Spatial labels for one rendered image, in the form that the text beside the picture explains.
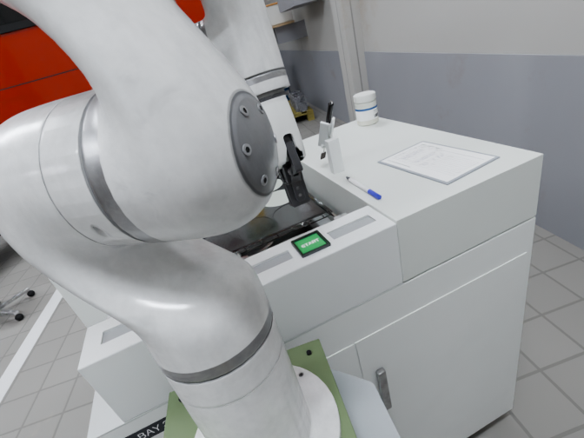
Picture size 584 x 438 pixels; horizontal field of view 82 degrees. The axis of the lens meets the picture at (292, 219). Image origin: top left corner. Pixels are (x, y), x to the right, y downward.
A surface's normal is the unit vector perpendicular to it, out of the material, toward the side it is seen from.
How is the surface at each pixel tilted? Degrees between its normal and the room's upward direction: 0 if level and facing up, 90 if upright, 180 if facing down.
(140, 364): 90
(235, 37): 80
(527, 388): 0
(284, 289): 90
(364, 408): 0
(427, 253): 90
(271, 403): 88
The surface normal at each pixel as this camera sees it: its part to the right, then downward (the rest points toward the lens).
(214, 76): 0.70, -0.40
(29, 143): -0.33, -0.21
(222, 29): -0.26, 0.32
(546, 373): -0.25, -0.84
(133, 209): -0.19, 0.62
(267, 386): 0.74, 0.14
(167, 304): 0.09, -0.54
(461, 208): 0.36, 0.38
